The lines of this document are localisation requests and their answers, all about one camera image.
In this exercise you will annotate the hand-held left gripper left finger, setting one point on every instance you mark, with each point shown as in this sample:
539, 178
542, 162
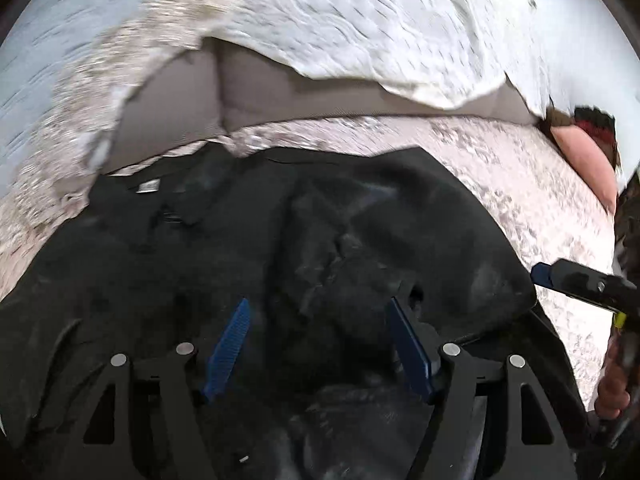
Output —
227, 347

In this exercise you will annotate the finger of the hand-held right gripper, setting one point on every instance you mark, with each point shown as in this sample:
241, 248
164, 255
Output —
575, 280

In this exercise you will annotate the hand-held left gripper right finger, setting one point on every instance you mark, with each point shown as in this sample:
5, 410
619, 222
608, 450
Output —
411, 350

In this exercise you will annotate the black garment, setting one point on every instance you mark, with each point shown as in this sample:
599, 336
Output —
325, 220

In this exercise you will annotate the person's right hand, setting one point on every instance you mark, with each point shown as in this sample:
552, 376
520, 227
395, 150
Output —
614, 390

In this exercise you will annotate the pink cushion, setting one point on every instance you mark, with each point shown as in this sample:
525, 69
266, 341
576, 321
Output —
585, 165

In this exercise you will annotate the taupe sofa backrest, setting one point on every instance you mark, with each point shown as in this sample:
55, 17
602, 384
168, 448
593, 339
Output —
300, 100

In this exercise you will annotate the white quilted cover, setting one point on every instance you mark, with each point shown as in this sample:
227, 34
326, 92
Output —
375, 20

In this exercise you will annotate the blue-grey lace-edged cover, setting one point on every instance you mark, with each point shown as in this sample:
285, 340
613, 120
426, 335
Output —
60, 60

